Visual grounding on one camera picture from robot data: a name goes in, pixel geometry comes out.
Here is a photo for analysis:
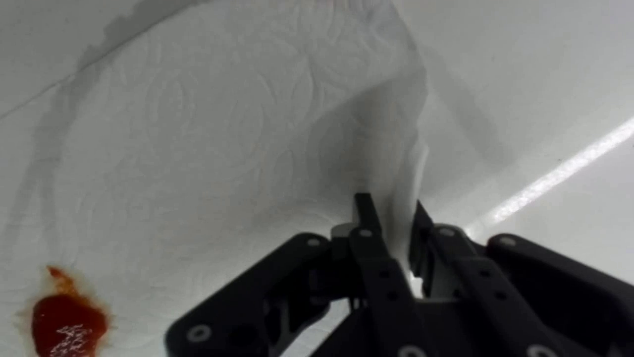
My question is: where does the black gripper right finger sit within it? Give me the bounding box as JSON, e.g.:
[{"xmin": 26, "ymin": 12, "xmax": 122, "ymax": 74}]
[{"xmin": 409, "ymin": 205, "xmax": 581, "ymax": 357}]

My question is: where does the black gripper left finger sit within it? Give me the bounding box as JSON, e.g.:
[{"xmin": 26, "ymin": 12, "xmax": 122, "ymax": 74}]
[{"xmin": 349, "ymin": 193, "xmax": 429, "ymax": 357}]

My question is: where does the white tissue with red stain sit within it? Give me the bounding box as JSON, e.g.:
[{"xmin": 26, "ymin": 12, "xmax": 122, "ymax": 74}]
[{"xmin": 0, "ymin": 0, "xmax": 427, "ymax": 357}]

